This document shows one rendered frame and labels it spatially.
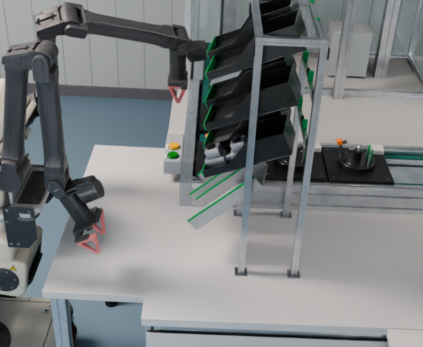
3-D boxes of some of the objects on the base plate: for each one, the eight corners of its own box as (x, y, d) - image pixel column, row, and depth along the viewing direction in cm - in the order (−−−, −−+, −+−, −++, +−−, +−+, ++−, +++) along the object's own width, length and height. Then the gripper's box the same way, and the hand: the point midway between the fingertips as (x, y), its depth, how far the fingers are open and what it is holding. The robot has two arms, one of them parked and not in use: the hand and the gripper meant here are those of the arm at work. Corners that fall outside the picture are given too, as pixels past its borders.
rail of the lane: (179, 206, 247) (179, 180, 241) (189, 98, 322) (190, 77, 316) (194, 206, 247) (194, 181, 241) (201, 99, 322) (201, 78, 316)
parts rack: (234, 275, 216) (252, 38, 173) (233, 209, 246) (247, -6, 203) (300, 278, 216) (333, 42, 173) (290, 211, 246) (317, -3, 204)
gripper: (168, 55, 233) (169, 96, 242) (166, 67, 225) (167, 109, 233) (188, 56, 233) (188, 96, 242) (187, 67, 225) (186, 109, 233)
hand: (177, 100), depth 237 cm, fingers closed
